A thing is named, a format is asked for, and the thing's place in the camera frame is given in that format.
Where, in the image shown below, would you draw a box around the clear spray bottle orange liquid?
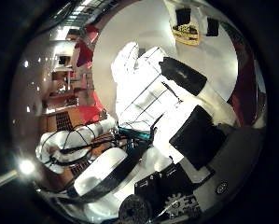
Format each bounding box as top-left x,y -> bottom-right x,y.
171,22 -> 202,47

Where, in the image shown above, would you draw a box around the black grid floor mat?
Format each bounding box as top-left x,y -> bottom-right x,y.
55,111 -> 74,132

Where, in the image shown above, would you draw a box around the white cloth blue grid lines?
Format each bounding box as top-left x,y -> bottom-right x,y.
110,41 -> 185,133

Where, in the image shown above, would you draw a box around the teal connector board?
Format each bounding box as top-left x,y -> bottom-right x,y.
118,126 -> 152,153

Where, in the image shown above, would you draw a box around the black cable bundle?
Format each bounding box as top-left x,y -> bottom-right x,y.
40,122 -> 152,203

